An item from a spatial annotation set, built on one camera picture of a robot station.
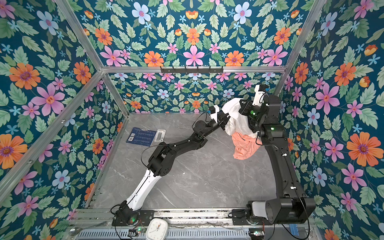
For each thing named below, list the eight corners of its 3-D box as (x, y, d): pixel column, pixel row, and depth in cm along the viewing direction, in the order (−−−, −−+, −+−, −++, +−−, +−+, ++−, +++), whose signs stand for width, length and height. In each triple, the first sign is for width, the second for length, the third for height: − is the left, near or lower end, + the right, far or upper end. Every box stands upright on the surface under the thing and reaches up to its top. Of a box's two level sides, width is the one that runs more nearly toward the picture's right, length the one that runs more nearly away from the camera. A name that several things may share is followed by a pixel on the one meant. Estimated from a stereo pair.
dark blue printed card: (126, 142, 105) (125, 141, 104) (134, 128, 113) (133, 127, 112) (150, 146, 103) (149, 144, 102) (156, 132, 111) (156, 130, 110)
